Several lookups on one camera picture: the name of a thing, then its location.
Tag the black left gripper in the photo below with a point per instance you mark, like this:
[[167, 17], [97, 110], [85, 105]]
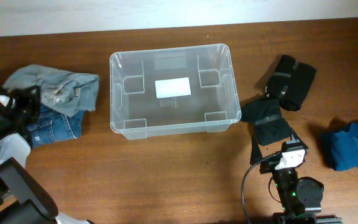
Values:
[[24, 93]]

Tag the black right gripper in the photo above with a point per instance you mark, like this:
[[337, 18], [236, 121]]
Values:
[[255, 156]]

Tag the dark blue jeans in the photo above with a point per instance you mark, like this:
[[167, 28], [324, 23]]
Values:
[[53, 126]]

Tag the light blue jeans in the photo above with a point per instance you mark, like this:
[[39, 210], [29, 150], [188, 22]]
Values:
[[63, 91]]

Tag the blue shirt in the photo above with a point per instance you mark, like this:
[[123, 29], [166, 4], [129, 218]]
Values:
[[341, 147]]

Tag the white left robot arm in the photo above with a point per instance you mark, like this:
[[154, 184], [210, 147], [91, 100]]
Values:
[[22, 198]]

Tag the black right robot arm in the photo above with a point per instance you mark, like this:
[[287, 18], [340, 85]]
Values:
[[300, 197]]

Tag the black folded garment lower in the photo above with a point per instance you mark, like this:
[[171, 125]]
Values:
[[266, 117]]

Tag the black folded garment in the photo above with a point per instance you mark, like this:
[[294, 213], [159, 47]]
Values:
[[266, 117], [290, 83]]

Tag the black folded garment upper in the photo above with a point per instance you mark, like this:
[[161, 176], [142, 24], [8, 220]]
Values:
[[290, 83]]

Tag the clear plastic storage bin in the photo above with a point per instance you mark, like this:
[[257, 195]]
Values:
[[173, 91]]

